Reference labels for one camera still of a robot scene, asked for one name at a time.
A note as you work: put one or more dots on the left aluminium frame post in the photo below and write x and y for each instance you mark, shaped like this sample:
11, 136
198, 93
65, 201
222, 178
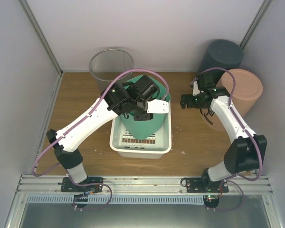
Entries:
32, 19

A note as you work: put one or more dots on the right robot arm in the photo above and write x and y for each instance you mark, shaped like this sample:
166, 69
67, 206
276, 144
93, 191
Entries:
245, 156

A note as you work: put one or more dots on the white plastic tub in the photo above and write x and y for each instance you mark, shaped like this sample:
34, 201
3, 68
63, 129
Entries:
153, 147

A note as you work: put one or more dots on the dark grey plastic bin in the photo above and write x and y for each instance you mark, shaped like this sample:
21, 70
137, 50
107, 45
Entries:
221, 53

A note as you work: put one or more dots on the right aluminium frame post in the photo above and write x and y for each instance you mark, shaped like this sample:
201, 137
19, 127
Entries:
264, 7

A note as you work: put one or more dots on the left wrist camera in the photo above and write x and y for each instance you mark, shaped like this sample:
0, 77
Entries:
158, 107

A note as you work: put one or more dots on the grey slotted cable duct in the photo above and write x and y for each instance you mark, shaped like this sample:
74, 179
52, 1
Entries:
119, 199

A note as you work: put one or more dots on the aluminium frame post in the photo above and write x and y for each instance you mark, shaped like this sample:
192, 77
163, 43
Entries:
32, 19
264, 7

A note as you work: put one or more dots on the silver wire mesh bin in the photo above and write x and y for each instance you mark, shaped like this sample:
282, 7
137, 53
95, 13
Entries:
107, 64

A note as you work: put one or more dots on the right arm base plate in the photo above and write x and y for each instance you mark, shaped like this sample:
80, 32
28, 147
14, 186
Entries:
201, 185

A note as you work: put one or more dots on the aluminium mounting rail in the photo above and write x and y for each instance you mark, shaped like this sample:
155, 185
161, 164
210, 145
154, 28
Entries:
143, 185

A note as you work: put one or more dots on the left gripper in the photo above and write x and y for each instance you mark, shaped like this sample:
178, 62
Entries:
138, 118

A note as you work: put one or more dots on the salmon pink plastic bin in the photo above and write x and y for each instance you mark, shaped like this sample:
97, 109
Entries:
248, 89

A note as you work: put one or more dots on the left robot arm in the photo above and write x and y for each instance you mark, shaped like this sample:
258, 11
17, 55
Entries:
119, 99

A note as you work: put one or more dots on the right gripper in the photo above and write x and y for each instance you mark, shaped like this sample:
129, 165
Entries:
190, 104

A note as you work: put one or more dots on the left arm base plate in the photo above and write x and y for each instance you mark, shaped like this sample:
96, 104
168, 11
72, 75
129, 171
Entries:
91, 184

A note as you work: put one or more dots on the green plastic bin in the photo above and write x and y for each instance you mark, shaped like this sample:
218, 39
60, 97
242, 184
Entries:
142, 129

